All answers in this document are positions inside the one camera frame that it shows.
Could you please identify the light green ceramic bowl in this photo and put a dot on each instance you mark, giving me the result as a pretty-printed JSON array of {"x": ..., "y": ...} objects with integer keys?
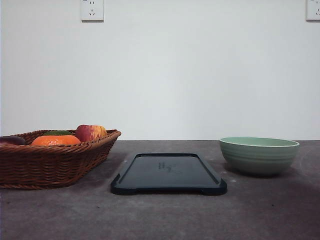
[{"x": 258, "y": 155}]

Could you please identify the brown wicker basket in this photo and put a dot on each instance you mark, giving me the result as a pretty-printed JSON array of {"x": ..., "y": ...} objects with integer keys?
[{"x": 53, "y": 159}]

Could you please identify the dark green rectangular tray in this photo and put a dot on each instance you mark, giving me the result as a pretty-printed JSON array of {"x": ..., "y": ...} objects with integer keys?
[{"x": 168, "y": 172}]

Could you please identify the red yellow apple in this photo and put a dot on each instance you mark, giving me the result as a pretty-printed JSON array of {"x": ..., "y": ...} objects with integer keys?
[{"x": 88, "y": 133}]

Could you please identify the orange mandarin fruit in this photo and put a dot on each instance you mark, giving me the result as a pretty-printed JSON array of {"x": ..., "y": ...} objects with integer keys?
[{"x": 56, "y": 140}]

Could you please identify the green round fruit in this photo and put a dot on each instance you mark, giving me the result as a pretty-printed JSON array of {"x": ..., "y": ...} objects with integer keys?
[{"x": 57, "y": 133}]

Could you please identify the dark purple fruit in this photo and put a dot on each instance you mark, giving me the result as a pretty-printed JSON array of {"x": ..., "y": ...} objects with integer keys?
[{"x": 12, "y": 140}]

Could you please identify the white wall socket left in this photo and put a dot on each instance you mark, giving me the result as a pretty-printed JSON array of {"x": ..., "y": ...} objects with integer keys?
[{"x": 92, "y": 11}]

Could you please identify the white wall socket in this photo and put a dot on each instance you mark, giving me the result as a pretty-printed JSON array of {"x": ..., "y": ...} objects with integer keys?
[
  {"x": 92, "y": 11},
  {"x": 312, "y": 11}
]

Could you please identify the white wall socket right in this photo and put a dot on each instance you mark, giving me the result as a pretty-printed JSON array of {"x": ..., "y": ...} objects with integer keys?
[{"x": 312, "y": 11}]

